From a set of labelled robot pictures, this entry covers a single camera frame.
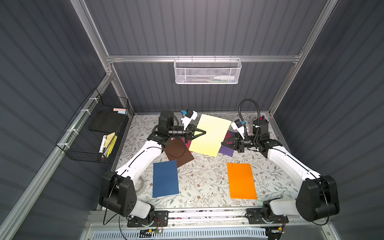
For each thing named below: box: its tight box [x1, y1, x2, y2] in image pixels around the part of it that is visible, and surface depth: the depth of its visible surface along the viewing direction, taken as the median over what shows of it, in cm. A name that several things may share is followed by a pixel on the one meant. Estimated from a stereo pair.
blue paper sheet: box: [152, 160, 179, 198], surface depth 88 cm
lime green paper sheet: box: [188, 114, 232, 158], surface depth 71 cm
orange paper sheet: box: [227, 163, 258, 200], surface depth 89 cm
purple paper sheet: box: [219, 145, 235, 157], surface depth 73 cm
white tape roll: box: [135, 177, 146, 196], surface depth 84 cm
